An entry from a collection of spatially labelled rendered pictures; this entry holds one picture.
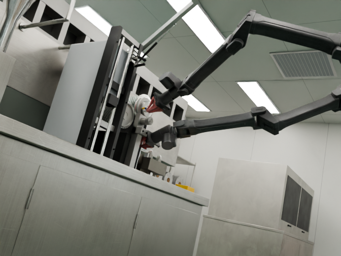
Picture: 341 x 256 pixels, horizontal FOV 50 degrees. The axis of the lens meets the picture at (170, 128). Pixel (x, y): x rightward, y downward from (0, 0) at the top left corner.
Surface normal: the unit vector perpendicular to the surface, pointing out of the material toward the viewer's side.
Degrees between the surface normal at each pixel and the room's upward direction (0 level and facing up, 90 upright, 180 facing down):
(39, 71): 90
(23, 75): 90
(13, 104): 90
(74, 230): 90
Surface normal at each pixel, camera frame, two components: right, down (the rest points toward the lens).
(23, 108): 0.83, 0.05
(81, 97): -0.51, -0.32
